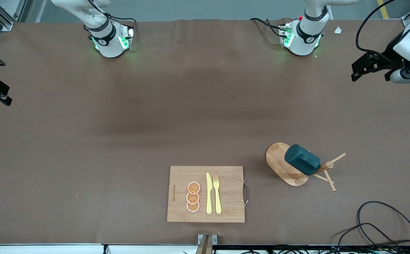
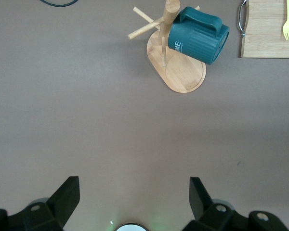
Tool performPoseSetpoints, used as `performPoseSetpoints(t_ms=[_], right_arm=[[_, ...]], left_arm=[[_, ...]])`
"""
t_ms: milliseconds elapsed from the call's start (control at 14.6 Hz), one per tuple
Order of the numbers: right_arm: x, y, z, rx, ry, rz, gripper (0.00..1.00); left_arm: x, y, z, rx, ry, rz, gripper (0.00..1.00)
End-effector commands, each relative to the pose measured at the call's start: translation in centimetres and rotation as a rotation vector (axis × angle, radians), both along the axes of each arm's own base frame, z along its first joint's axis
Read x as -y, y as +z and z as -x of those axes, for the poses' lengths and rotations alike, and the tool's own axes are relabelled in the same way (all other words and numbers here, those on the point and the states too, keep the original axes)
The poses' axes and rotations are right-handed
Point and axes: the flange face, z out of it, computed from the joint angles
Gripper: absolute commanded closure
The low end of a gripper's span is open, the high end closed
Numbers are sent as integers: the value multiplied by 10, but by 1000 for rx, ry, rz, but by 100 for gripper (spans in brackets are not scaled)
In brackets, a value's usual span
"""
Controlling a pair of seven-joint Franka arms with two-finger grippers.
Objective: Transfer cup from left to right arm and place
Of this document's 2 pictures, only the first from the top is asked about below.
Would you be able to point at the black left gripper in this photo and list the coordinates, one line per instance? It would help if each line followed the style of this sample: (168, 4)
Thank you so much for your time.
(390, 53)

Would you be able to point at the dark green cup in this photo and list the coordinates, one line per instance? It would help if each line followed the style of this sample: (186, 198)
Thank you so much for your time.
(302, 160)

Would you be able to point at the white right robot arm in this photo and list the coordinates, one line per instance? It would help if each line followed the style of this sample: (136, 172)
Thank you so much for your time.
(108, 42)

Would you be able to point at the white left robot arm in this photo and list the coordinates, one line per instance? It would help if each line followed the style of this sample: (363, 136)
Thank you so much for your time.
(305, 35)

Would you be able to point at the white paper scrap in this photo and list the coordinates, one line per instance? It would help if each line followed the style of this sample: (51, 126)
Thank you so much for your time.
(338, 30)

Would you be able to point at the brown table cover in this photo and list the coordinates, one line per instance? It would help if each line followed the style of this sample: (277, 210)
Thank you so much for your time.
(120, 141)

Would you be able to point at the wooden mug tree stand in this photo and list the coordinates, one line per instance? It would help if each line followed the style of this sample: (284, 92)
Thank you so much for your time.
(282, 165)

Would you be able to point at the wooden cutting board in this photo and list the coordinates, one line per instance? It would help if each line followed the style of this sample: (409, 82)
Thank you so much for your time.
(229, 194)

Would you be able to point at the yellow plastic fork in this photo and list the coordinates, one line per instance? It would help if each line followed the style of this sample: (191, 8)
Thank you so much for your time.
(217, 197)

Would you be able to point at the yellow plastic knife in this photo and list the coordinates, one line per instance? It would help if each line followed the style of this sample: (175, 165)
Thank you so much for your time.
(209, 194)

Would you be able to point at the orange slice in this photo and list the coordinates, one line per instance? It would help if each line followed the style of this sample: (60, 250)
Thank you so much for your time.
(192, 198)
(192, 207)
(193, 187)

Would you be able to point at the white table edge rail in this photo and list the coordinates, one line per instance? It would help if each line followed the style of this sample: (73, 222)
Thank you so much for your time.
(49, 249)

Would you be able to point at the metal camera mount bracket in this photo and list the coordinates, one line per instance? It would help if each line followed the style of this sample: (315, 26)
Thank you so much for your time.
(206, 243)

